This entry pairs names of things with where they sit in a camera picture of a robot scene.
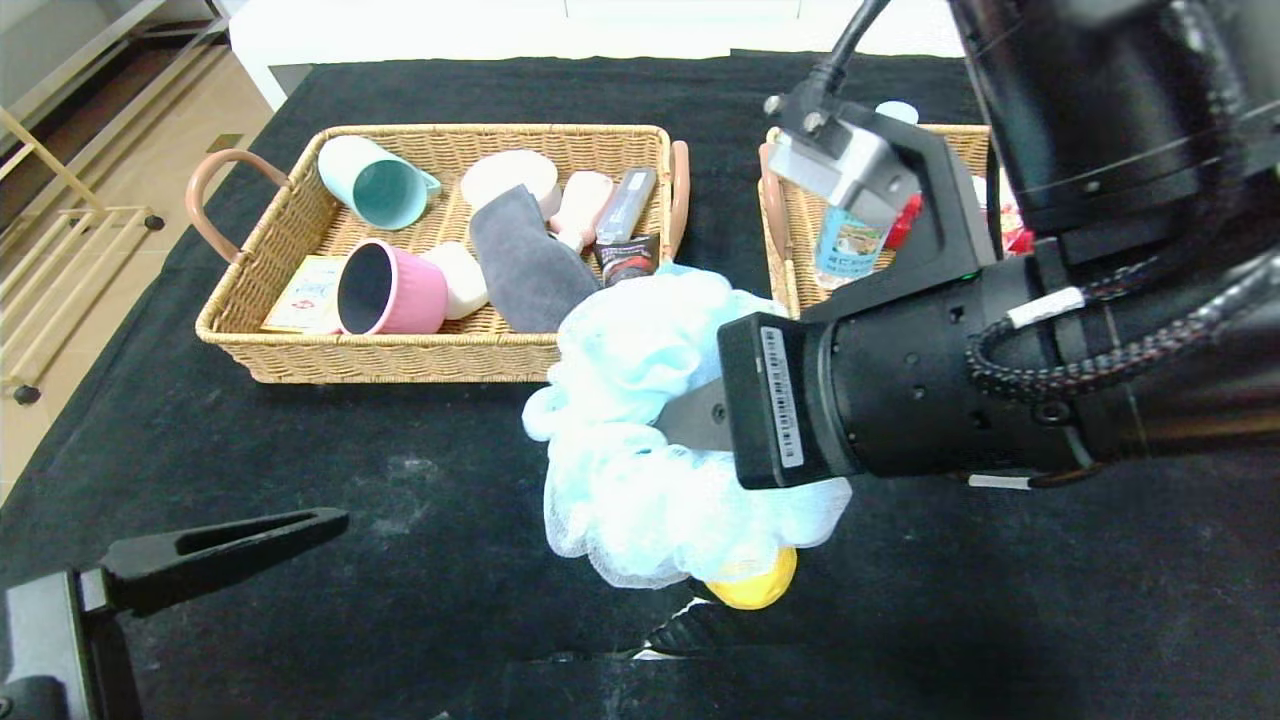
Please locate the clear water bottle blue cap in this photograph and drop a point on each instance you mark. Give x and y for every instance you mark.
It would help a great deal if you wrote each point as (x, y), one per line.
(850, 250)

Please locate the green card box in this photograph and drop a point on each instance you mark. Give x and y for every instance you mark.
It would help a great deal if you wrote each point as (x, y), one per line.
(305, 295)

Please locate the red cola can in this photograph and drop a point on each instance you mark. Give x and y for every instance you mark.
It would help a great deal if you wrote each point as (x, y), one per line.
(903, 225)

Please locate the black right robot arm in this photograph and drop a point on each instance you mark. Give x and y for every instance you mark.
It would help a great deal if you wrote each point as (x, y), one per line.
(1100, 100)

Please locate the grey cloth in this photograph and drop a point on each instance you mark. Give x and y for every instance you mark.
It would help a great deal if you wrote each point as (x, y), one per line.
(525, 270)

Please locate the yellow pear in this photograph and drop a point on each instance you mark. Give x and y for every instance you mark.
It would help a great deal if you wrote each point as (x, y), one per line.
(750, 590)

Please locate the light blue bath pouf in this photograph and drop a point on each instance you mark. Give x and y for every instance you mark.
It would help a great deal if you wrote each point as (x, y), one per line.
(620, 400)

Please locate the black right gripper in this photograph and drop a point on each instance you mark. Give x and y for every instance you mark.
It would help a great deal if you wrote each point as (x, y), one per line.
(775, 400)

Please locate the teal plastic cup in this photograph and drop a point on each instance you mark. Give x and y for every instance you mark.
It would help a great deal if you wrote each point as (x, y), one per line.
(375, 185)

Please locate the wooden rack on wheels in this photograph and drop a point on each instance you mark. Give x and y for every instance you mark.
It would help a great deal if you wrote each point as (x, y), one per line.
(28, 394)

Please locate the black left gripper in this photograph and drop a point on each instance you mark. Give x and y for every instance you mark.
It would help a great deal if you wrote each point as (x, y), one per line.
(52, 612)

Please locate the white side cabinet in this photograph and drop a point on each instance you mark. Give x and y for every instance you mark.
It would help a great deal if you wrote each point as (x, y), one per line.
(285, 30)

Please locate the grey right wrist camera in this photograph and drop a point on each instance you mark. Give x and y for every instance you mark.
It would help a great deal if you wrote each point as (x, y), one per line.
(845, 165)

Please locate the black and red tube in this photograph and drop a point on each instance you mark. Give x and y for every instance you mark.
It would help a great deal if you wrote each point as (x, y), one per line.
(628, 258)

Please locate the pink and white small bottle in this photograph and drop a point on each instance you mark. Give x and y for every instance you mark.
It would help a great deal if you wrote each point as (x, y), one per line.
(583, 205)

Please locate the brown low shelf unit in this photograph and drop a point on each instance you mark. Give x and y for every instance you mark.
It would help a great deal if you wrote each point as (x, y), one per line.
(120, 70)

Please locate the grey tube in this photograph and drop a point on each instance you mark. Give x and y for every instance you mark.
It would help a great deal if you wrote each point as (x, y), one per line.
(627, 205)

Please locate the white soap bar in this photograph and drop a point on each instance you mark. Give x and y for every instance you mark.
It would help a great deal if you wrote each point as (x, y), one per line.
(462, 280)

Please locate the white round dish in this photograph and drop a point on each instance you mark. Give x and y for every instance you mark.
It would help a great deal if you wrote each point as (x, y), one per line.
(505, 175)

